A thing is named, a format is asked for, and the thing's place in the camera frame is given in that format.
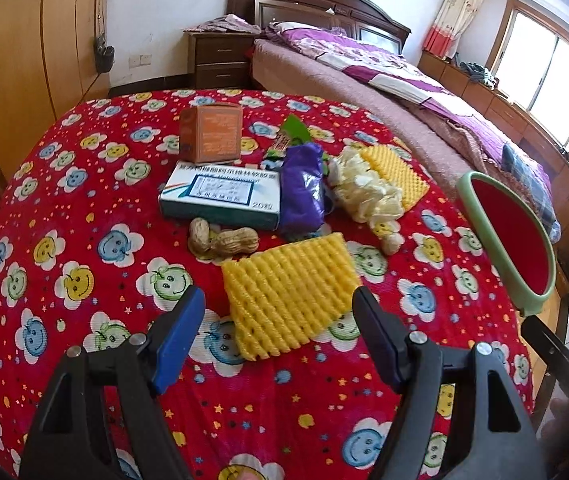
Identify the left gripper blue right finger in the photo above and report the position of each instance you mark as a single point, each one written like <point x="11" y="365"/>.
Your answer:
<point x="490" y="434"/>

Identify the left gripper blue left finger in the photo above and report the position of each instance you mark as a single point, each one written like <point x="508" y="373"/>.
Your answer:
<point x="70" y="437"/>

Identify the green rimmed red trash bin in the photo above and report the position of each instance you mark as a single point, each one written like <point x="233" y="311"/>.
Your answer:
<point x="514" y="238"/>

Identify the white tissue paper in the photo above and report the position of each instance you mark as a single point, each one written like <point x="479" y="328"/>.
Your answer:
<point x="362" y="192"/>

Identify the peanut shell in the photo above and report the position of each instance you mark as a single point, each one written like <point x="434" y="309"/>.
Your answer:
<point x="199" y="240"/>
<point x="240" y="241"/>

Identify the yellow foam fruit net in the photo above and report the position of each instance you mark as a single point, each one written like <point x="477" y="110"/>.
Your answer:
<point x="282" y="298"/>

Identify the purple plastic bag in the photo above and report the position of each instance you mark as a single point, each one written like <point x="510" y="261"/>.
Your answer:
<point x="301" y="179"/>

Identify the white green medicine box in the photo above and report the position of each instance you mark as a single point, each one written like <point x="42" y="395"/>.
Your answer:
<point x="227" y="195"/>

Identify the green mosquito coil box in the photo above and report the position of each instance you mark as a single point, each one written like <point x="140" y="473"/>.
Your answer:
<point x="289" y="137"/>

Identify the orange cardboard box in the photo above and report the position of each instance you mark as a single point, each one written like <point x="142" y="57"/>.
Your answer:
<point x="210" y="133"/>

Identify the long wooden window cabinet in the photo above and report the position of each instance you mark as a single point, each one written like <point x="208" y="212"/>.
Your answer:
<point x="521" y="129"/>

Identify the blue plaid pillow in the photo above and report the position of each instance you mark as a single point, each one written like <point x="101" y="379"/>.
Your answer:
<point x="541" y="202"/>

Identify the pink checked bedspread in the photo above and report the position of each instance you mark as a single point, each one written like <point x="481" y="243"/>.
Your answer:
<point x="466" y="144"/>

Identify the clothes pile on cabinet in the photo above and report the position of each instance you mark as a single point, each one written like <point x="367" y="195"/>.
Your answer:
<point x="479" y="74"/>

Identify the red smiley flower tablecloth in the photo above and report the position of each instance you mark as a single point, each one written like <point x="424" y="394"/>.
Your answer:
<point x="87" y="258"/>

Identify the purple striped quilt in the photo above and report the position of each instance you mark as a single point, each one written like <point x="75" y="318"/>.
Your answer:
<point x="391" y="74"/>

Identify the red and cream curtain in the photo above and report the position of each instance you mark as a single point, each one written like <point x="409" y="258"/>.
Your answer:
<point x="454" y="17"/>

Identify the black hanging charger pouch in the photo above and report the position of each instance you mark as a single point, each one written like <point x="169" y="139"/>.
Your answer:
<point x="103" y="55"/>

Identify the dark wooden bed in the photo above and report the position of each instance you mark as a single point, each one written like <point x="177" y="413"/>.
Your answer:
<point x="276" y="68"/>

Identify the wooden wardrobe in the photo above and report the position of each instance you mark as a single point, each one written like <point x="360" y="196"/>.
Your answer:
<point x="50" y="61"/>

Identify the dark wooden nightstand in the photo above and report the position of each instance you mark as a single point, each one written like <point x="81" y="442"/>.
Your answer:
<point x="220" y="60"/>

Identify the folded clothes on nightstand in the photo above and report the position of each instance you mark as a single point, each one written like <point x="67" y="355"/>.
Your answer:
<point x="227" y="24"/>

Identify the window with wooden frame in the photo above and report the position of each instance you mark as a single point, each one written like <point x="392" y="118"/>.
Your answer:
<point x="530" y="59"/>

